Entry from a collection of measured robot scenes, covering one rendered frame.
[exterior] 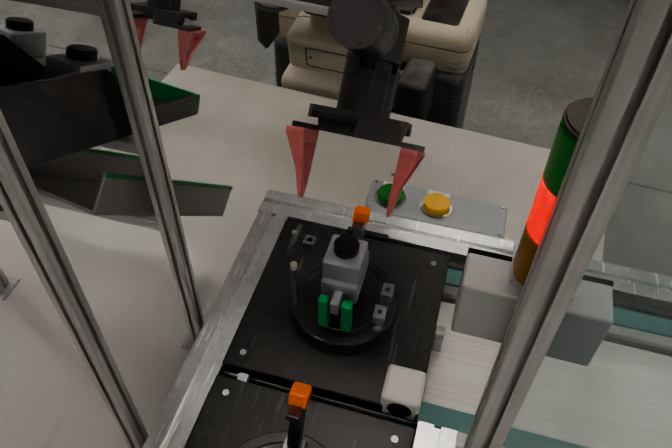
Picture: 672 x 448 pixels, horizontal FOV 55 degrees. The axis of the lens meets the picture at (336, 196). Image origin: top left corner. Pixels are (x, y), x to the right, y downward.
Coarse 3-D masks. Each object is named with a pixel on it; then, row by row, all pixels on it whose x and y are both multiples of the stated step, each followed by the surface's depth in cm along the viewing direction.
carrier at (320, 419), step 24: (216, 384) 76; (240, 384) 76; (216, 408) 74; (240, 408) 74; (264, 408) 74; (312, 408) 74; (336, 408) 74; (192, 432) 72; (216, 432) 72; (240, 432) 72; (264, 432) 72; (312, 432) 72; (336, 432) 72; (360, 432) 72; (384, 432) 72; (408, 432) 72
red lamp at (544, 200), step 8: (544, 184) 45; (536, 192) 47; (544, 192) 44; (536, 200) 46; (544, 200) 45; (552, 200) 44; (536, 208) 46; (544, 208) 45; (528, 216) 48; (536, 216) 46; (544, 216) 45; (528, 224) 48; (536, 224) 46; (544, 224) 46; (528, 232) 48; (536, 232) 47; (536, 240) 47
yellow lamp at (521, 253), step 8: (520, 240) 50; (528, 240) 48; (520, 248) 50; (528, 248) 48; (536, 248) 47; (520, 256) 50; (528, 256) 49; (520, 264) 50; (528, 264) 49; (520, 272) 50; (520, 280) 51
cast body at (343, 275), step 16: (336, 240) 75; (352, 240) 75; (336, 256) 75; (352, 256) 74; (368, 256) 79; (336, 272) 75; (352, 272) 74; (336, 288) 76; (352, 288) 75; (336, 304) 75
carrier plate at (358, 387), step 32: (288, 224) 93; (288, 256) 89; (320, 256) 89; (384, 256) 90; (416, 256) 90; (448, 256) 90; (256, 288) 86; (288, 288) 86; (416, 288) 86; (256, 320) 82; (288, 320) 82; (416, 320) 82; (256, 352) 79; (288, 352) 79; (320, 352) 79; (384, 352) 79; (416, 352) 79; (288, 384) 77; (320, 384) 76; (352, 384) 76; (416, 416) 74
